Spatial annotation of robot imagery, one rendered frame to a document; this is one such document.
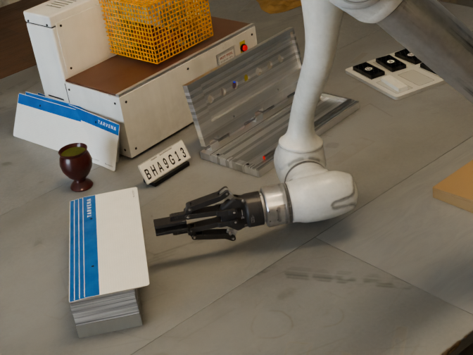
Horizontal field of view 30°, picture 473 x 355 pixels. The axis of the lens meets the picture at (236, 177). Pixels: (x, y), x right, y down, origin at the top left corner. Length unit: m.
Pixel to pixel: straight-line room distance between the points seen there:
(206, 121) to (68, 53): 0.45
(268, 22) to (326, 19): 1.50
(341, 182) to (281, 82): 0.68
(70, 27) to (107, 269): 0.88
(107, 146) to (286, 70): 0.57
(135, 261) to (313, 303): 0.37
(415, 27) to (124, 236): 0.76
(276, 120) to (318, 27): 0.74
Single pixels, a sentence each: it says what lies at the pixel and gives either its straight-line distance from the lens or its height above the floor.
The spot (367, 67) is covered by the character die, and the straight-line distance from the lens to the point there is 2.73.
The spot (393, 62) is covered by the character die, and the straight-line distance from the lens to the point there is 2.76.
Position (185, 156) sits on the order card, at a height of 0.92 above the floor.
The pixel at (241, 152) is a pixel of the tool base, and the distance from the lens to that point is 2.32.
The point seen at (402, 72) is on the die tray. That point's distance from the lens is 2.71.
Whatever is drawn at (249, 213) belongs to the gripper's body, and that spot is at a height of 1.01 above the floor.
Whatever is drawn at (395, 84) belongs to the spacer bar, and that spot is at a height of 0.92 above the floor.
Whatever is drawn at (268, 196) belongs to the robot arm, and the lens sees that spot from 1.90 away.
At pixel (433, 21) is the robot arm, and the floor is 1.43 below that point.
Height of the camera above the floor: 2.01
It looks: 30 degrees down
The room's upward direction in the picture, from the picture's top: 9 degrees counter-clockwise
